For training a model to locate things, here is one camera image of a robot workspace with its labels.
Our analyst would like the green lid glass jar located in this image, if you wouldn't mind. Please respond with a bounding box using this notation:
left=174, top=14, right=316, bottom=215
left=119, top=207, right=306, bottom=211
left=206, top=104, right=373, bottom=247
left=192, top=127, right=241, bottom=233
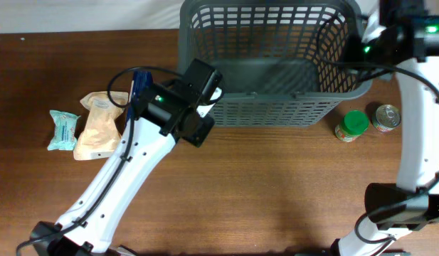
left=334, top=110, right=369, bottom=143

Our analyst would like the silver tin can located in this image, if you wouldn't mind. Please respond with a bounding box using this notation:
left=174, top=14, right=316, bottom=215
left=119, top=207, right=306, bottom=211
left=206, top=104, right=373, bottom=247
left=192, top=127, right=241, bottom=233
left=372, top=105, right=401, bottom=132

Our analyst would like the tan paper pouch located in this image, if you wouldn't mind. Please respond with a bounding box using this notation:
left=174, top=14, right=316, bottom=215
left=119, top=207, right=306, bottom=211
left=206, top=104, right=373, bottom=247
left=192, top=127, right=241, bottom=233
left=73, top=91, right=124, bottom=161

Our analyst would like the blue cardboard food box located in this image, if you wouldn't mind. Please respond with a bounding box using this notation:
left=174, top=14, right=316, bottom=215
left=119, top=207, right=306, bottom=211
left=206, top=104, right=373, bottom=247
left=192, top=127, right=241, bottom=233
left=126, top=70, right=153, bottom=122

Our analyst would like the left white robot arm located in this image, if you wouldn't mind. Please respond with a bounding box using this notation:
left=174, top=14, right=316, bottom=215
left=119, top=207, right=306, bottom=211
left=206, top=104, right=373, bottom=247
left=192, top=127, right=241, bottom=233
left=16, top=59, right=223, bottom=255

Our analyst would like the teal wet wipes pack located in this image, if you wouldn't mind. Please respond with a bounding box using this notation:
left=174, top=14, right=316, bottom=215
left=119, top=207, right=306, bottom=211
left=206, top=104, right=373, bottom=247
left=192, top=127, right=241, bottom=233
left=47, top=110, right=80, bottom=151

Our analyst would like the grey plastic shopping basket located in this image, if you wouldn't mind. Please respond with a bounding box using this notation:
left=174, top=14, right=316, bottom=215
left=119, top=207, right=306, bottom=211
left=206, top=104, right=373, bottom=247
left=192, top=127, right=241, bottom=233
left=178, top=0, right=371, bottom=127

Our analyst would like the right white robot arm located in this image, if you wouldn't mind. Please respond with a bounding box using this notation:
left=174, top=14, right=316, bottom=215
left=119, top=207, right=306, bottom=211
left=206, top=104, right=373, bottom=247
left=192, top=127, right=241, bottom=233
left=330, top=1, right=439, bottom=255

